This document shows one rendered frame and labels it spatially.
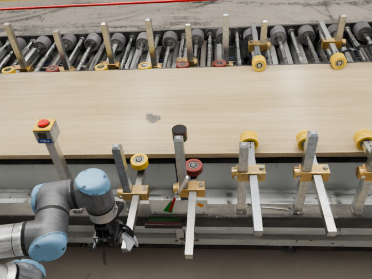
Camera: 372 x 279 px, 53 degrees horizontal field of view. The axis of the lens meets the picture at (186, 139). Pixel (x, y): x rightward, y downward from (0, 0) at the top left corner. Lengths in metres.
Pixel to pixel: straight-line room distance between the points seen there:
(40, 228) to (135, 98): 1.20
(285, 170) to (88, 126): 1.01
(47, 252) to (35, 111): 1.27
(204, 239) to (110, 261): 0.62
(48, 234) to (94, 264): 1.50
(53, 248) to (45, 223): 0.07
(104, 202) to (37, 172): 0.98
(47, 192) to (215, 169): 0.93
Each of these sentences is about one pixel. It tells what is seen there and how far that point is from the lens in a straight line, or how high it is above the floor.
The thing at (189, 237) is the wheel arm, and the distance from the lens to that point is 1.46.
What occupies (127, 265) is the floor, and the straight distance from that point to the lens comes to 2.45.
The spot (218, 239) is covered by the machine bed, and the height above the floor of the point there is 0.16.
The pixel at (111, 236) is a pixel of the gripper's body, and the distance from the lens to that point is 1.25.
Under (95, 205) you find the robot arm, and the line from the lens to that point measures 1.12.
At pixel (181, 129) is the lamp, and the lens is 1.45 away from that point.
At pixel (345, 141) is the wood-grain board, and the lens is 1.84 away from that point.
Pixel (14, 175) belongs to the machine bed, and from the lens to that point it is 2.14.
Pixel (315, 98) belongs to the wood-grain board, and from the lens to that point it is 2.07.
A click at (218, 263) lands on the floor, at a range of 2.39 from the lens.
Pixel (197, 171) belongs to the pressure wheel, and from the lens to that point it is 1.62.
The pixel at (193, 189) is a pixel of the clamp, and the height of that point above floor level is 0.87.
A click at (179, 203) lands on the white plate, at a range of 1.67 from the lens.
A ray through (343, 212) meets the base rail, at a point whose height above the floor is 0.70.
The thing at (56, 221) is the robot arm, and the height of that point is 1.29.
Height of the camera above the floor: 2.07
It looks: 41 degrees down
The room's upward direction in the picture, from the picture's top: 5 degrees counter-clockwise
